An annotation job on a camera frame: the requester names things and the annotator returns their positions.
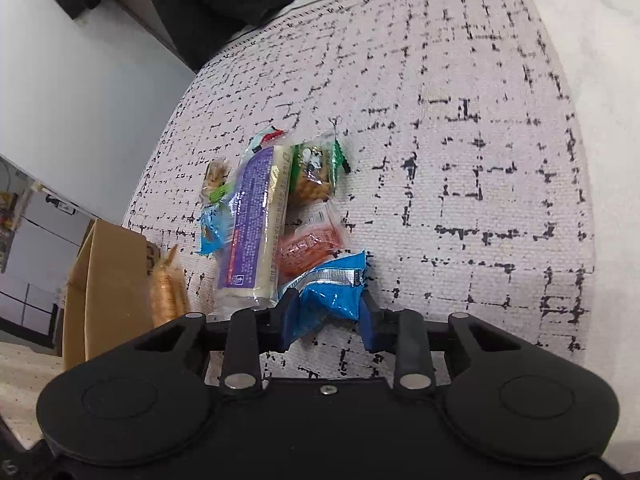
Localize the blue and green snack packet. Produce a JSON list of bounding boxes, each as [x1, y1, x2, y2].
[[197, 157, 238, 258]]

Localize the dark green biscuit packet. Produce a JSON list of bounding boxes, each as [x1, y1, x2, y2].
[[287, 132, 351, 203]]

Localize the white kitchen cabinet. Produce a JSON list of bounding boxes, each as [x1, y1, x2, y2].
[[0, 157, 96, 346]]

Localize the long purple snack packet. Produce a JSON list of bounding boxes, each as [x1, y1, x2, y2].
[[215, 145, 293, 311]]

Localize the cardboard box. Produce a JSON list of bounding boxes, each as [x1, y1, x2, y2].
[[62, 217, 163, 371]]

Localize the white green red snack wrapper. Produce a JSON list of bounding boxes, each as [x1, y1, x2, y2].
[[247, 127, 287, 155]]

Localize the black coat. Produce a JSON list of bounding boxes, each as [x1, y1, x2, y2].
[[145, 0, 346, 73]]

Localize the clear cracker packet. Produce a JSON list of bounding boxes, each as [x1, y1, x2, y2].
[[150, 245, 191, 328]]

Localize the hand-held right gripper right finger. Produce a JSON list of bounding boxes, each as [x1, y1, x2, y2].
[[356, 285, 523, 398]]

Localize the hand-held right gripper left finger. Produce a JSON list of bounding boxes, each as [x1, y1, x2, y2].
[[132, 287, 301, 396]]

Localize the red snack packet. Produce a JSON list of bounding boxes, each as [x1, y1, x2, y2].
[[275, 205, 348, 281]]

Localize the black-patterned white bed sheet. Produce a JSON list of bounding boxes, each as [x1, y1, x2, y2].
[[122, 0, 598, 381]]

